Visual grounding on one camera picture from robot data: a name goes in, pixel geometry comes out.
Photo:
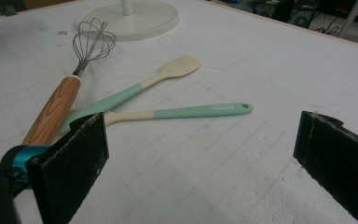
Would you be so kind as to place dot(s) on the white foam mat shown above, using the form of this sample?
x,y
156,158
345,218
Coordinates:
x,y
199,174

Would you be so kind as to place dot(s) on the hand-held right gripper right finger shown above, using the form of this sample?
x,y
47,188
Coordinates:
x,y
338,161

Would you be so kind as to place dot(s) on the black computer tower round fan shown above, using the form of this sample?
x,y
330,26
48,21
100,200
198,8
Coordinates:
x,y
301,18

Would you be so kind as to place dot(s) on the white metal stand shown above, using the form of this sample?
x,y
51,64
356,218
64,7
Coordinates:
x,y
351,18

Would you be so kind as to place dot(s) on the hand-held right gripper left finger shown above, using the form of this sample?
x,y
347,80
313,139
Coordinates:
x,y
71,168

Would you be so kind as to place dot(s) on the black computer tower green label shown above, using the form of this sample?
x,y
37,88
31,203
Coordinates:
x,y
270,11

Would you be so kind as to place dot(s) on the white rack stand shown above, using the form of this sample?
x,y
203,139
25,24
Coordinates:
x,y
149,21

